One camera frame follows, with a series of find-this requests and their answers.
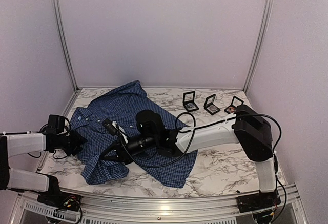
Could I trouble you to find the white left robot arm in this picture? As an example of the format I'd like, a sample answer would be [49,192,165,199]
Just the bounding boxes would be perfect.
[1,114,87,207]

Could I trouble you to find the black open display box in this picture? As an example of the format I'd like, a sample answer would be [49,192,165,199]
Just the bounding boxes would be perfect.
[203,94,220,115]
[182,91,199,112]
[224,96,244,114]

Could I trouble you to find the black open display box middle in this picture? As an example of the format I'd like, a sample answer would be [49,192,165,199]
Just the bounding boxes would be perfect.
[203,94,220,115]

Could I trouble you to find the black wrist camera on right gripper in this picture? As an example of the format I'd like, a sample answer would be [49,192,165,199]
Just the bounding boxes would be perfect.
[101,118,129,144]

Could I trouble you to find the black open display box right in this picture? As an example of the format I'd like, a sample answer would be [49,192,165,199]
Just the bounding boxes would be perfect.
[224,96,244,114]

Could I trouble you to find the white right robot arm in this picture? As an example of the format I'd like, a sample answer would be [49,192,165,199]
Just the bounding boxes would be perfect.
[100,105,277,208]

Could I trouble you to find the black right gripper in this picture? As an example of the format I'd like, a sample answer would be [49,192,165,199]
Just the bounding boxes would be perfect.
[99,133,157,164]

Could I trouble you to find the black open display box left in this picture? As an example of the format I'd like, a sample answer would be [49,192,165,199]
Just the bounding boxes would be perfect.
[182,91,199,112]

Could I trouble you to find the aluminium front frame rail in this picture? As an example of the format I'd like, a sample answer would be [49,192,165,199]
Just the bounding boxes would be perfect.
[9,185,308,223]

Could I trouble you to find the blue plaid shirt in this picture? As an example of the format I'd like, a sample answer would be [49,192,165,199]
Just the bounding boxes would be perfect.
[71,80,197,188]

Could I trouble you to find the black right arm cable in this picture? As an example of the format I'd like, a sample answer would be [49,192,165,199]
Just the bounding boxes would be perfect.
[120,112,288,209]

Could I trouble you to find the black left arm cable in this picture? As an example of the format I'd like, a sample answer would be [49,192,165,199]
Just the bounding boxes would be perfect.
[0,123,72,160]

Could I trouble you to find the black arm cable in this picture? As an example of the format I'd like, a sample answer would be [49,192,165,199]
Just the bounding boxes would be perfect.
[0,123,72,160]
[120,112,288,209]

